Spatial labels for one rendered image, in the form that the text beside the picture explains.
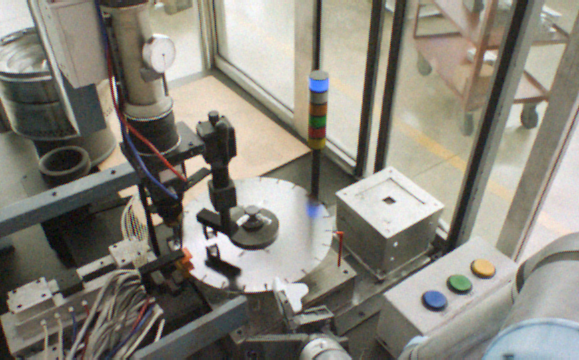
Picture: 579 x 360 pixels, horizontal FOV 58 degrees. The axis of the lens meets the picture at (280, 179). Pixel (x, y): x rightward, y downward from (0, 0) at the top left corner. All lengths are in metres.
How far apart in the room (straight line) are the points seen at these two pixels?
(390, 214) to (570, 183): 1.88
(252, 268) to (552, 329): 0.66
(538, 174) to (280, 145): 0.83
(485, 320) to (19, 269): 1.10
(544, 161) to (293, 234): 0.49
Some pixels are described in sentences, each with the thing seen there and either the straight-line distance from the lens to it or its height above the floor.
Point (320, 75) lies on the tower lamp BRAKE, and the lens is 1.18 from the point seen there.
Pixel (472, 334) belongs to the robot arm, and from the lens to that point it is 0.70.
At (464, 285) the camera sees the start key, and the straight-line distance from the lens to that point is 1.10.
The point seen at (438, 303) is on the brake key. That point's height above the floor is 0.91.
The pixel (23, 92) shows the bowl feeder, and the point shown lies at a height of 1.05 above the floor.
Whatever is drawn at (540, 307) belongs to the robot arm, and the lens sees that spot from 0.48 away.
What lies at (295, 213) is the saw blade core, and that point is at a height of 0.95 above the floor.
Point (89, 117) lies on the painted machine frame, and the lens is 0.93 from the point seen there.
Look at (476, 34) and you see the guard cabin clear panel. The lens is 1.10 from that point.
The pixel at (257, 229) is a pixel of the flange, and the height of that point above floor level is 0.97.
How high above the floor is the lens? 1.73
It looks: 40 degrees down
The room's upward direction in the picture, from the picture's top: 1 degrees counter-clockwise
